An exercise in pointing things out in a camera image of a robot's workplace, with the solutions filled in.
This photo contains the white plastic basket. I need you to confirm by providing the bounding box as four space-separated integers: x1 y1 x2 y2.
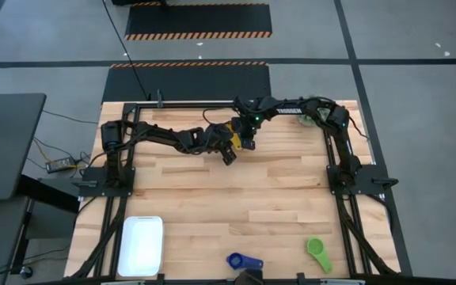
116 215 165 278

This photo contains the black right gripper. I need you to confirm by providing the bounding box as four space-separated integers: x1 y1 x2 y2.
230 112 262 152

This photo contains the black power adapter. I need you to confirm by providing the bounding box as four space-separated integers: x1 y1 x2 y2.
45 157 77 174

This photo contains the small dark blue measuring cup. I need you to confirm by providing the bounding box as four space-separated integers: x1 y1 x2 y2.
226 252 264 272

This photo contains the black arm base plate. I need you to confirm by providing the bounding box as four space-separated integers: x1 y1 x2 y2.
326 164 400 196
78 165 137 198

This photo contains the black floor cable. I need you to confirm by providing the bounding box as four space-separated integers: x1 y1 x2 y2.
101 0 152 101
41 109 99 125

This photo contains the dark grey desk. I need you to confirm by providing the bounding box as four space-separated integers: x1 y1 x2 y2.
0 93 48 203

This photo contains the black hazard-striped floor mat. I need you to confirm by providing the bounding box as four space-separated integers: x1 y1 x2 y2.
101 61 272 105
123 2 273 41

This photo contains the yellow measuring cup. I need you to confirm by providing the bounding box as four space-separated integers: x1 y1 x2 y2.
226 123 243 152

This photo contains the dark grey side cabinet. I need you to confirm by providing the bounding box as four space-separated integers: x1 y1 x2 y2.
12 173 82 275

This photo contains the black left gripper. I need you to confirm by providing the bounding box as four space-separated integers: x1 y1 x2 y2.
203 123 240 167

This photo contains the black table-level camera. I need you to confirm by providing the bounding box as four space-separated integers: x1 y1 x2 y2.
234 268 264 285

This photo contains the yellow floor cable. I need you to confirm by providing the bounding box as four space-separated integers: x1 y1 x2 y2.
32 137 89 170

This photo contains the green measuring cup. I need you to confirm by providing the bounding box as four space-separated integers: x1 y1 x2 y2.
306 236 333 275

